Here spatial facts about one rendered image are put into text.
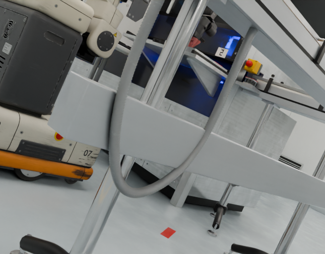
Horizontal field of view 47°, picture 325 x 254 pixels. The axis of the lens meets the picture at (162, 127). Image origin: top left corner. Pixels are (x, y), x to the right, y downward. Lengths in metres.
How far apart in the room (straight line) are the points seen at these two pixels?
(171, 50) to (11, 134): 0.94
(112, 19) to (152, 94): 1.15
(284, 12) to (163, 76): 0.40
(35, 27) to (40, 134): 0.44
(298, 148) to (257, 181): 5.82
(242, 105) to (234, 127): 0.16
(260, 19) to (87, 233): 0.66
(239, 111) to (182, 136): 1.61
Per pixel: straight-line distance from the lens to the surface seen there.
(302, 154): 7.06
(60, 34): 1.64
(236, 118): 2.51
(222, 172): 1.12
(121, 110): 0.74
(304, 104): 2.25
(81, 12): 1.67
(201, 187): 2.52
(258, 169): 1.28
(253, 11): 0.96
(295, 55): 1.17
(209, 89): 2.37
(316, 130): 7.08
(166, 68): 0.85
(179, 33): 0.86
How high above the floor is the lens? 0.57
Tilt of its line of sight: 4 degrees down
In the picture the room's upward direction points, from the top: 25 degrees clockwise
